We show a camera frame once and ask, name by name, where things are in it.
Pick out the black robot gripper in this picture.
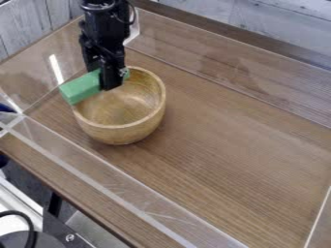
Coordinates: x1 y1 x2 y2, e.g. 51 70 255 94
79 2 132 91

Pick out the green rectangular block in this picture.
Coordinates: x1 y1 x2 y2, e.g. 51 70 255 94
59 68 132 107

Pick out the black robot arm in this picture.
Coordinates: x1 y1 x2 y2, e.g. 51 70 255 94
79 0 135 91

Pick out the light brown wooden bowl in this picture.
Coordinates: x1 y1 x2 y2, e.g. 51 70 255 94
72 66 167 145

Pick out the black table leg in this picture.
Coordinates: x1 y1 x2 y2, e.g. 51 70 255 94
48 193 63 217

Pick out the clear acrylic corner bracket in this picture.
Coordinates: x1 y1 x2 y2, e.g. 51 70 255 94
123 9 140 46

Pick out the clear acrylic tray wall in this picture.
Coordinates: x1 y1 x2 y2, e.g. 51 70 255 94
0 93 248 248

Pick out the grey metal base plate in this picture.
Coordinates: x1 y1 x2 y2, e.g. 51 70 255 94
40 209 98 248

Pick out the black curved cable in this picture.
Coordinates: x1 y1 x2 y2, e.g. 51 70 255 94
0 210 36 248

